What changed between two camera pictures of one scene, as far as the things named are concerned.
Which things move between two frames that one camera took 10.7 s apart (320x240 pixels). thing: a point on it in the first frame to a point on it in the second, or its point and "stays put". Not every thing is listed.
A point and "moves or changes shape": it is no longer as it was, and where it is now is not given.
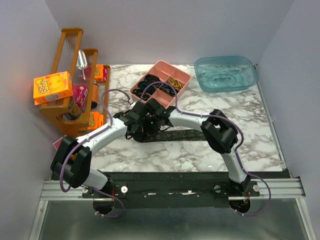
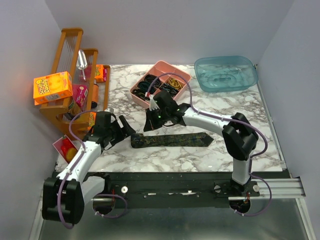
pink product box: x=80 y=94 stays put
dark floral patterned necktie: x=172 y=135 moves or changes shape
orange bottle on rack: x=95 y=96 stays put
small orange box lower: x=96 y=120 stays put
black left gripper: x=133 y=134 to x=128 y=130
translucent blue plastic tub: x=225 y=73 stays put
